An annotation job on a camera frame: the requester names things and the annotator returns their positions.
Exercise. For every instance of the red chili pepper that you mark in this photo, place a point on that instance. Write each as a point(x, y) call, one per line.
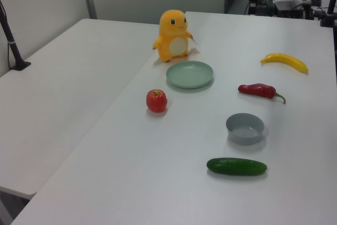
point(255, 90)

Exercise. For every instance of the yellow banana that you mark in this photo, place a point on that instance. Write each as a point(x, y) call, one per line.
point(287, 60)

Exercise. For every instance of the black camera stand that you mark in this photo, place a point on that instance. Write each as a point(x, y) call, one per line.
point(330, 1)

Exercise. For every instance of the light green plate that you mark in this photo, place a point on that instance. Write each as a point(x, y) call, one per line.
point(189, 74)

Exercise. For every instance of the orange plush dinosaur toy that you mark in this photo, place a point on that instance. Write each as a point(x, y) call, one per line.
point(173, 38)

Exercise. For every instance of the red apple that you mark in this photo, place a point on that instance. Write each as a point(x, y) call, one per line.
point(157, 101)

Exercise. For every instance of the green cucumber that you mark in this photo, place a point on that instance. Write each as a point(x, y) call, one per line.
point(237, 167)

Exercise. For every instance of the black pole with base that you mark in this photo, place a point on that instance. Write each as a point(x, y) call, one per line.
point(13, 48)

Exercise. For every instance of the grey bowl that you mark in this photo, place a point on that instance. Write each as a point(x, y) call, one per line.
point(245, 136)

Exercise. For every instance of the black box device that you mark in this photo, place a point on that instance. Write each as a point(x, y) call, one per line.
point(289, 7)

